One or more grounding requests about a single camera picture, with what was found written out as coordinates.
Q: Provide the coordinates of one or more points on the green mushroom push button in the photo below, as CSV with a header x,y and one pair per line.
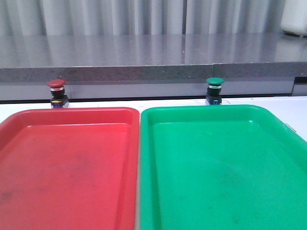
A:
x,y
213,91

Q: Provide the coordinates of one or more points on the red mushroom push button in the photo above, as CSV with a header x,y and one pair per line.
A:
x,y
59,98

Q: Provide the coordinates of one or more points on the grey stone counter ledge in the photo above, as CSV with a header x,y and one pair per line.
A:
x,y
193,57

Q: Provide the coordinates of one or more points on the green plastic tray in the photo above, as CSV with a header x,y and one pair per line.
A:
x,y
221,167

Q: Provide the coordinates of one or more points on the red plastic tray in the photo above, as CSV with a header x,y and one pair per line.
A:
x,y
69,169

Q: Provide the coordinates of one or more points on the white container on counter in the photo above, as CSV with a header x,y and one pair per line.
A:
x,y
294,18

